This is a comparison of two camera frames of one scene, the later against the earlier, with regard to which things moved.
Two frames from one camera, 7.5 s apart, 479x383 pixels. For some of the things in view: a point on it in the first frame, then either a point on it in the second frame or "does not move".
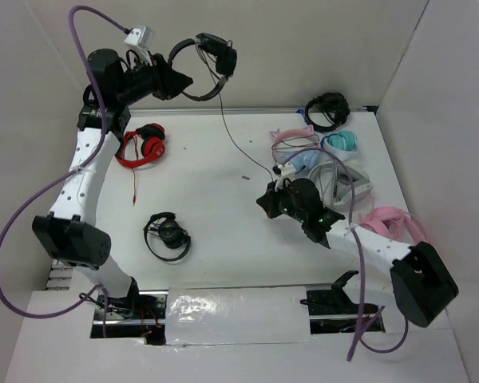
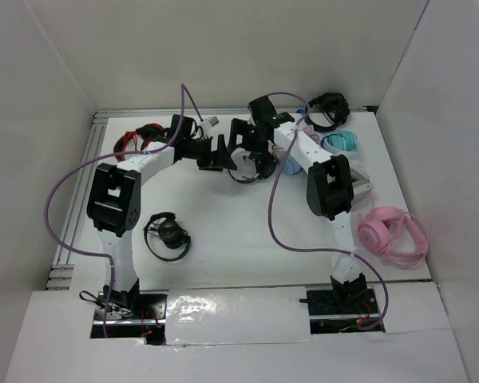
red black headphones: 141,145 does not move
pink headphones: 393,223 does not move
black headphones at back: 335,108 does not move
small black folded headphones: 170,230 does not move
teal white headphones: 342,145 does not move
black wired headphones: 226,61 -> 251,167
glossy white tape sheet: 236,315 does not move
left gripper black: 168,82 -> 221,159
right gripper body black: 287,205 -> 251,139
